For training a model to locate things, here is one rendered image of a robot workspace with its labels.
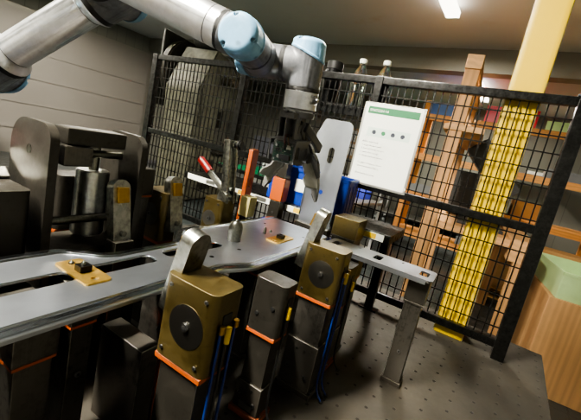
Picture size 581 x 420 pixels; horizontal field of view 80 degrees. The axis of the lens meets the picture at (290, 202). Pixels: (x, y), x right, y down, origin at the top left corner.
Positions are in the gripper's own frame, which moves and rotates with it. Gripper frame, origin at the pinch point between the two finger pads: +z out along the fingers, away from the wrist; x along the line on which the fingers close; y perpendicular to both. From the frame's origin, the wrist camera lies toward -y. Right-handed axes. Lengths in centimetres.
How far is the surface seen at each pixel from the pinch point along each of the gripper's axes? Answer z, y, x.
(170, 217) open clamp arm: 7.8, 20.2, -18.7
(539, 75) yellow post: -42, -63, 45
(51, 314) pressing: 6, 55, 3
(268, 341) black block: 21.5, 24.3, 14.2
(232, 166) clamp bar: -2.6, -1.2, -20.2
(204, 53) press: -80, -336, -374
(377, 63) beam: -101, -435, -137
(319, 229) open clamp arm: 3.4, 7.6, 12.8
